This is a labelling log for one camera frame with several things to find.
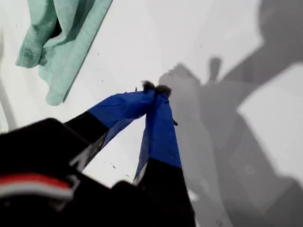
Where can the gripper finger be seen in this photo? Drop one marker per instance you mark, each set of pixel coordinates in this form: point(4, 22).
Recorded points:
point(118, 108)
point(161, 142)

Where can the pale green T-shirt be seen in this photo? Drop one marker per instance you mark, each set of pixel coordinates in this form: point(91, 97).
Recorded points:
point(71, 47)

